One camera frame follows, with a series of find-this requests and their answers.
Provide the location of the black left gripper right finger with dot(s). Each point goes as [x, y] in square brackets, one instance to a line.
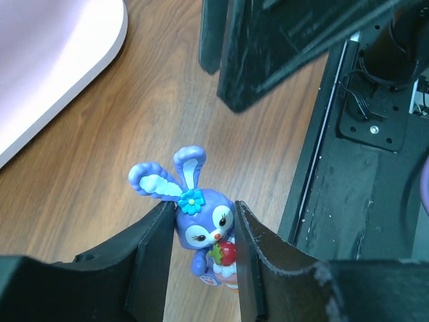
[278, 282]

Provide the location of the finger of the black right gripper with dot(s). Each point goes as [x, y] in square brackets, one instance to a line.
[212, 31]
[267, 41]

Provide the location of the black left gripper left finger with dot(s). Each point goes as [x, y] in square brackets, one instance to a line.
[122, 279]

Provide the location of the purple bunny holding strawberry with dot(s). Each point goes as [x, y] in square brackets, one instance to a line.
[204, 218]

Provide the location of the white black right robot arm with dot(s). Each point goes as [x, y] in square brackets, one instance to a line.
[400, 52]

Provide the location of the pink three-tier oval shelf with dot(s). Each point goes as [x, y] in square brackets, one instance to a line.
[50, 52]

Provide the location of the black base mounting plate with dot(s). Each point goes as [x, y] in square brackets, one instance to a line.
[349, 200]

